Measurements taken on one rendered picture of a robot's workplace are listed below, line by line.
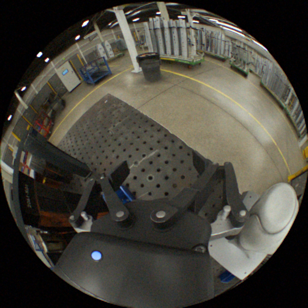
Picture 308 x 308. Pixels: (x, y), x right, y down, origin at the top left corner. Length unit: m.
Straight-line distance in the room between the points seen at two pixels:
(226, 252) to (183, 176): 0.41
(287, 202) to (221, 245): 0.32
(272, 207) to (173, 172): 0.42
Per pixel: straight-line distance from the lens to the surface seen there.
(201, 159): 0.15
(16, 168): 0.26
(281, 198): 0.24
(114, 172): 0.17
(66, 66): 6.49
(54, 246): 0.42
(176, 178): 0.47
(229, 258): 0.47
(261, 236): 0.23
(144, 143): 0.56
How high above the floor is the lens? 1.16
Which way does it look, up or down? 66 degrees down
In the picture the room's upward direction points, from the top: 22 degrees counter-clockwise
